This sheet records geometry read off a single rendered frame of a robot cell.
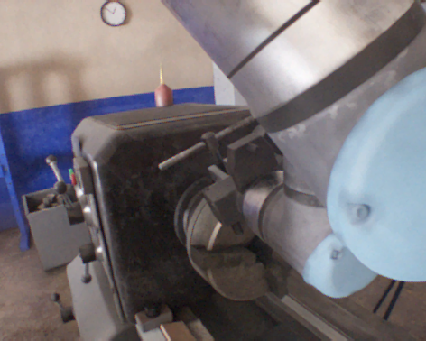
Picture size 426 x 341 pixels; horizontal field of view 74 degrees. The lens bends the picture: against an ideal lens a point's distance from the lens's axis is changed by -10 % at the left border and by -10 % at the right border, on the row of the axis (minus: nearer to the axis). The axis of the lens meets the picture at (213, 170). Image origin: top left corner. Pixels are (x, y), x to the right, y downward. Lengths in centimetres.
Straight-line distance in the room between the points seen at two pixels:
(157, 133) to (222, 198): 31
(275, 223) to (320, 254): 7
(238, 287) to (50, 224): 226
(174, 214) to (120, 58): 344
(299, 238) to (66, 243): 264
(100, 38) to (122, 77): 53
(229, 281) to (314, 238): 37
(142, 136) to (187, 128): 11
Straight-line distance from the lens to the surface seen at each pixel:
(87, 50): 402
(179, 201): 74
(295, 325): 87
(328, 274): 28
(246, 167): 39
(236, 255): 57
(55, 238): 282
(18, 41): 401
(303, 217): 29
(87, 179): 71
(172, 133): 71
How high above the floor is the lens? 142
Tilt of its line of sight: 16 degrees down
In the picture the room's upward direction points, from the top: 5 degrees counter-clockwise
